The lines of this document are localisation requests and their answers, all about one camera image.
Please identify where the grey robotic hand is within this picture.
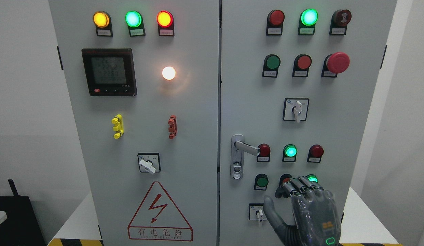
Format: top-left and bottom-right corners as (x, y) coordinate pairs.
(263, 176), (341, 246)

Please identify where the silver door handle lock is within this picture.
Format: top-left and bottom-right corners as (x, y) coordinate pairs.
(230, 134), (260, 180)

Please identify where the green lit push button lower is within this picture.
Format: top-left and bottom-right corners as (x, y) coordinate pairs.
(306, 174), (319, 183)

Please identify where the red push button lower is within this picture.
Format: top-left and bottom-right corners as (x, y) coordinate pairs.
(279, 174), (293, 186)

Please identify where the red push button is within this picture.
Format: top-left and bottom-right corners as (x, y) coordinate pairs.
(292, 54), (312, 78)
(279, 174), (293, 186)

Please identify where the dark red indicator middle right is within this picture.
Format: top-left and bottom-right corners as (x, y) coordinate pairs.
(307, 144), (324, 163)

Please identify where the dark red indicator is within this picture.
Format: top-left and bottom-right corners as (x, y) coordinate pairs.
(265, 9), (285, 36)
(257, 143), (271, 162)
(307, 144), (324, 163)

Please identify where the green indicator light middle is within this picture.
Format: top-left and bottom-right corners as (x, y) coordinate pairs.
(282, 144), (298, 163)

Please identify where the green indicator light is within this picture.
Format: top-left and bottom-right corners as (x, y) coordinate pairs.
(125, 11), (145, 37)
(282, 144), (298, 163)
(298, 8), (318, 35)

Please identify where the dark red indicator middle left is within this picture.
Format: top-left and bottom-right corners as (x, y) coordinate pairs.
(257, 143), (271, 162)

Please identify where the red electric hazard warning sticker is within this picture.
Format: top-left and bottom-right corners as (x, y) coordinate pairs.
(127, 181), (193, 242)

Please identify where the red push button upper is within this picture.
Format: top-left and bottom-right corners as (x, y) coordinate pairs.
(292, 54), (312, 78)

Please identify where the red emergency stop button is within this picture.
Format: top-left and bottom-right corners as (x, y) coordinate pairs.
(321, 52), (350, 78)

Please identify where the green push button upper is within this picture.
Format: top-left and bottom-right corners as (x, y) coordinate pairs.
(262, 54), (281, 78)

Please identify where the grey electrical control cabinet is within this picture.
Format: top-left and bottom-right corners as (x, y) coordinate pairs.
(49, 0), (397, 246)

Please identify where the red toggle clamp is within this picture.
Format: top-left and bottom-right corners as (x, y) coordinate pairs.
(168, 115), (178, 140)

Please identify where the dark red buzzer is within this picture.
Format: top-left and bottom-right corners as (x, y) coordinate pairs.
(329, 9), (352, 36)

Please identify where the green indicator light top right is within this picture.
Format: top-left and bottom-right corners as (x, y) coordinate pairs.
(298, 8), (318, 35)

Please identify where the dark red indicator top right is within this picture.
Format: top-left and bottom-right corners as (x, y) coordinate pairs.
(265, 9), (285, 36)

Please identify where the white glowing indicator light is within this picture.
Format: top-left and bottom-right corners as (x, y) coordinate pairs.
(162, 66), (176, 81)

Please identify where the yellow toggle clamp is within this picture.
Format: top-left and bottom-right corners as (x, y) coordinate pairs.
(111, 114), (124, 139)

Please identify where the red indicator light top left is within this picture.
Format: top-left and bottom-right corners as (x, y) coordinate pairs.
(156, 10), (174, 37)

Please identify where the black digital power meter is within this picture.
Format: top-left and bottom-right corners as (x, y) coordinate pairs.
(82, 48), (137, 97)

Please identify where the green indicator light top left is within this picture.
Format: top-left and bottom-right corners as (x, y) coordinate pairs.
(125, 11), (145, 37)

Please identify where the yellow indicator light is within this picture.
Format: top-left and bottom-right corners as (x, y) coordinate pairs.
(93, 11), (112, 37)

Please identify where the black box with antenna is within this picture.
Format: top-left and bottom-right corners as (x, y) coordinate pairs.
(0, 179), (46, 246)

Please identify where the white rotary switch lower right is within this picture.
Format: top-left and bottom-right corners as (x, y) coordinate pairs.
(249, 203), (268, 227)

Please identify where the white rotary switch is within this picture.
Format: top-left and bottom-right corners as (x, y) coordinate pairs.
(249, 203), (268, 227)
(282, 98), (309, 123)

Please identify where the white rotary switch upper right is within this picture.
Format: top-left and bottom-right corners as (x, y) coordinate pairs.
(282, 98), (309, 123)

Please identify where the white rotary switch left door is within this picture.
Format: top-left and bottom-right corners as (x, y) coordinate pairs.
(137, 153), (161, 174)

